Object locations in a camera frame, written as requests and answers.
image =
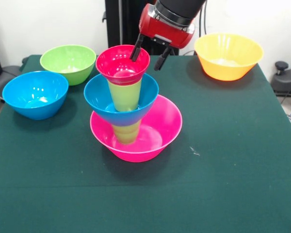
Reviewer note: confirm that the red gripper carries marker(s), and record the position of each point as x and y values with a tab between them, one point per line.
165	31

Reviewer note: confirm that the red plastic bowl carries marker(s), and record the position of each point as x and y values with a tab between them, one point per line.
111	63

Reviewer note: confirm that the light green plastic cup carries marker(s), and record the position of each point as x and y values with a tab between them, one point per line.
126	97

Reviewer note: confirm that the large blue plastic bowl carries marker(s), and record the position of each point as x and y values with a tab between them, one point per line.
26	102
97	97

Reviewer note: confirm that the pink plastic bowl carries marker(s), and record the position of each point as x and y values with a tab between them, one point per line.
167	121

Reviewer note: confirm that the stepped green plastic cup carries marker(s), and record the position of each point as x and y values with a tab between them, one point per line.
127	134

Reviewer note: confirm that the orange plastic bowl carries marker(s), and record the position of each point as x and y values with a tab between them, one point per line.
232	70

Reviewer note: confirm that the green plastic bowl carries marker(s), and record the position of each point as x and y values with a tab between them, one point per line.
63	55

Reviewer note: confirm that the black knob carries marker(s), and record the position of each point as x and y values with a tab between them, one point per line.
281	66

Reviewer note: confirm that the dark green table cloth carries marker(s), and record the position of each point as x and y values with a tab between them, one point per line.
160	194

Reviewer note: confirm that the grey stand base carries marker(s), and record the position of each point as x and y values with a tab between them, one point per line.
288	82

